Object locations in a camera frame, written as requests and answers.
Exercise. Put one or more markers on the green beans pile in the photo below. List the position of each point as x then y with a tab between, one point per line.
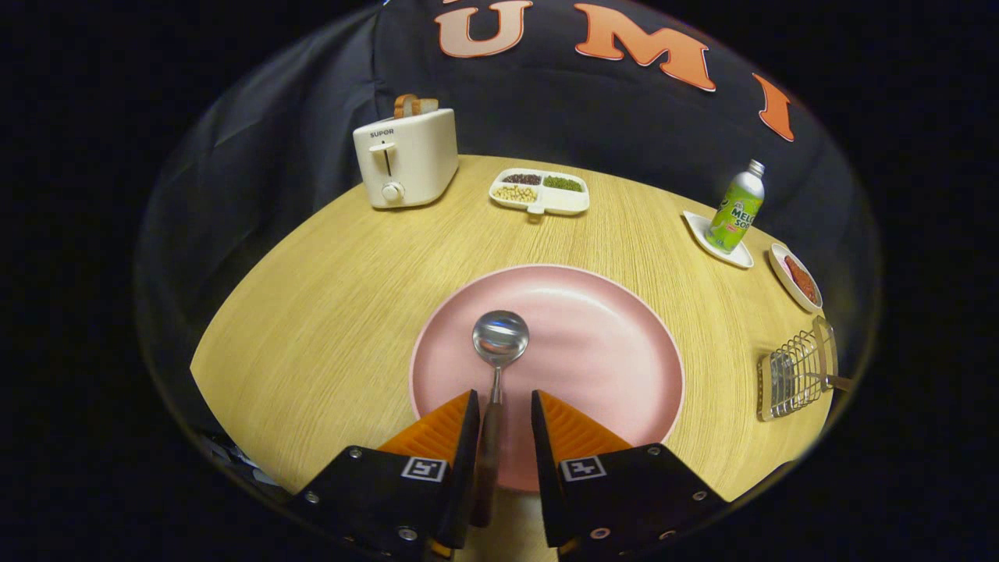
563	183

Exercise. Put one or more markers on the yellow soybeans pile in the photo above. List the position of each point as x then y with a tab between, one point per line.
515	193

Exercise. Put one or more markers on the green label soda bottle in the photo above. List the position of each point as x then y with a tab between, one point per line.
734	218

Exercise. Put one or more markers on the cream white toaster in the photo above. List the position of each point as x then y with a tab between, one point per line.
414	156

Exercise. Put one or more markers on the brown fried meat piece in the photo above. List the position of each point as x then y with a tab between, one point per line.
802	282

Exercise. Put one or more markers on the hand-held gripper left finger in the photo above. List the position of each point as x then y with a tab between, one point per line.
467	468

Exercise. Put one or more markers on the dark red beans pile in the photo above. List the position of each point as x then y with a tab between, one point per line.
521	179

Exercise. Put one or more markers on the brown toast slice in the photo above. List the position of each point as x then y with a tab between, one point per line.
406	105

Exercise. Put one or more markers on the white divided snack dish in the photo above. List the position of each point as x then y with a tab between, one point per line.
570	203

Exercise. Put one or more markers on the pink round plate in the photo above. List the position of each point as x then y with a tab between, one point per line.
593	351

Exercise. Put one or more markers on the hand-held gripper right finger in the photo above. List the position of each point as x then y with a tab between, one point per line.
546	468

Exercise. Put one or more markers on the white oval food plate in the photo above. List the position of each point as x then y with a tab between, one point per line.
779	269

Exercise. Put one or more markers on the white square coaster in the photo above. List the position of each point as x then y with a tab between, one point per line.
698	230

